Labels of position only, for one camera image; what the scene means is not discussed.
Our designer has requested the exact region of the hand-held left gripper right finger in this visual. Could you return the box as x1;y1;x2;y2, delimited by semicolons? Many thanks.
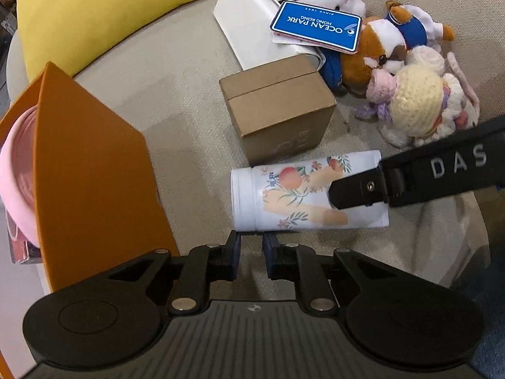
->
262;232;399;316

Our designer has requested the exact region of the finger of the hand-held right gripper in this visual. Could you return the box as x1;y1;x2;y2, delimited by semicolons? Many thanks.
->
327;165;389;211

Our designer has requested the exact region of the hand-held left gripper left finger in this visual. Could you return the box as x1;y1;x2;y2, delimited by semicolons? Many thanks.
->
108;231;242;316

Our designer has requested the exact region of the white floral tumbler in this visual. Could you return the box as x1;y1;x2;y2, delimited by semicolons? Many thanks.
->
230;149;391;233

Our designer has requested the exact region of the crochet bunny with bouquet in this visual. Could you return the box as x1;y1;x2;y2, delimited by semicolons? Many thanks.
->
354;43;480;148

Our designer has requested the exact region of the small brown cardboard box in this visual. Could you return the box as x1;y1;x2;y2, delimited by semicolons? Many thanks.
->
219;53;338;166

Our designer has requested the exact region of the brown dog plush blue outfit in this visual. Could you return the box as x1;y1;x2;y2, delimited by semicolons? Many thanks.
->
318;1;455;96

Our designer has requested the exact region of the orange cardboard box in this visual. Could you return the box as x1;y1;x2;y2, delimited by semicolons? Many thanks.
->
0;61;181;293

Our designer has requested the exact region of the blue tag card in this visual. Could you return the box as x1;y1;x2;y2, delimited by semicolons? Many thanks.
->
269;1;363;54

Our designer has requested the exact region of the white long box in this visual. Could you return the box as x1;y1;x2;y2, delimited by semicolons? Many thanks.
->
213;0;322;71

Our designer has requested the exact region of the dark red packet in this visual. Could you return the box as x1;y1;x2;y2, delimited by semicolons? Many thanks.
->
6;209;43;265

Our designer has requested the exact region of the pink fabric bag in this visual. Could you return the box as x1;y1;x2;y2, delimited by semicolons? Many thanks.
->
0;108;40;247

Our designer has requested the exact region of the beige sofa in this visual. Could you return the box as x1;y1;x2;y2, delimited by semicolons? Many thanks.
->
6;0;505;297

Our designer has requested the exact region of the yellow pillow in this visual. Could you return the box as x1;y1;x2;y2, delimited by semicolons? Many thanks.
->
16;0;290;83

